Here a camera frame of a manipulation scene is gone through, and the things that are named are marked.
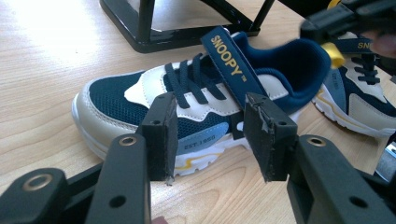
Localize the red and black shoe rack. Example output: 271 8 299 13
99 0 342 54

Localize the navy and white sneaker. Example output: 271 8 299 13
71 26 346 176
311 31 396 138

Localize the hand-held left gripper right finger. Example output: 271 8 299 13
243 91 298 183

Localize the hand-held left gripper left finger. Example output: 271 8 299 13
136 91 179 183

